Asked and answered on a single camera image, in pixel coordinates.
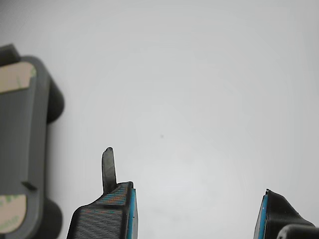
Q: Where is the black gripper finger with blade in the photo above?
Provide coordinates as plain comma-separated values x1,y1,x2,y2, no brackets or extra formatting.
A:
66,146,138,239

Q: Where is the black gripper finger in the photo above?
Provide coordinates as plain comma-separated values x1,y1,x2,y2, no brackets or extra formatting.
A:
253,188,319,239

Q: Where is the beige tape liner printed 468MP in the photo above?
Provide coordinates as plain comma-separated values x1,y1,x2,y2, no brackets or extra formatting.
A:
0,194,27,235

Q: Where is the beige tape liner with 3M print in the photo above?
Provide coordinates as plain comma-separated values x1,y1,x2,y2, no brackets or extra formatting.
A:
0,61,37,94

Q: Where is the grey printed fixture with legs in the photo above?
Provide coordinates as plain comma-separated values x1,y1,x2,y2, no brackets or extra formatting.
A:
0,43,66,239

